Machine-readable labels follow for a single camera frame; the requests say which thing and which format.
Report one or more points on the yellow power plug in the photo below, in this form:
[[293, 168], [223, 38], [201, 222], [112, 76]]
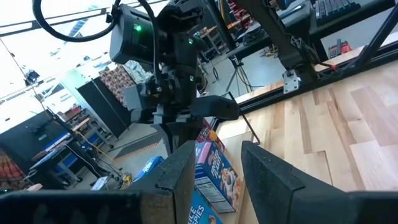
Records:
[[126, 181]]

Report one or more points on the black partition wall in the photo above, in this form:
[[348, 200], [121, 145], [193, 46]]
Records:
[[102, 109]]

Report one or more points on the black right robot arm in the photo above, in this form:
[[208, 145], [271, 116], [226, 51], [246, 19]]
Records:
[[183, 31]]

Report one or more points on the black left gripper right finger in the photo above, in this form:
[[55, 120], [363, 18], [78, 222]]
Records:
[[311, 211]]

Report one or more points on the silver mounting bracket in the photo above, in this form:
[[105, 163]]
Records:
[[291, 81]]

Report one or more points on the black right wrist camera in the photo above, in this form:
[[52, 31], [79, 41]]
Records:
[[217, 107]]

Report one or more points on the light patterned cloth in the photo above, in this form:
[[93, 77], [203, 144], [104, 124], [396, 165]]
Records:
[[138, 71]]

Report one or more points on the black ceiling camera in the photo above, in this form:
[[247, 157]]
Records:
[[32, 77]]

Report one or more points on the black computer desk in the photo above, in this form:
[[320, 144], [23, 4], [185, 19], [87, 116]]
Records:
[[373, 14]]

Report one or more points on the black aluminium table frame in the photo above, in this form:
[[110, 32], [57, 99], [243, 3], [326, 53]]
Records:
[[342, 72]]

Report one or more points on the black tripod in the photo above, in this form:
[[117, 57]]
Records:
[[236, 62]]

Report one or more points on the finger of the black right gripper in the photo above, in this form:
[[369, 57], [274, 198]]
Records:
[[188, 132], [166, 133]]

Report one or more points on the brown dotted cloth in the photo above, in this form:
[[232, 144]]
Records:
[[115, 82]]

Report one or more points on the red tool case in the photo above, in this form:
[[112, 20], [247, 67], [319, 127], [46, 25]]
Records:
[[340, 49]]

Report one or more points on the Rice Krispies cereal box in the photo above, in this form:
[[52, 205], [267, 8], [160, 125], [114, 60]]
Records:
[[202, 214]]

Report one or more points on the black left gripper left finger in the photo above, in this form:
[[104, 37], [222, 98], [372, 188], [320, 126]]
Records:
[[109, 208]]

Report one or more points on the Raisin Bran cereal box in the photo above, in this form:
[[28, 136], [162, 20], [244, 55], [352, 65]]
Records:
[[211, 137]]

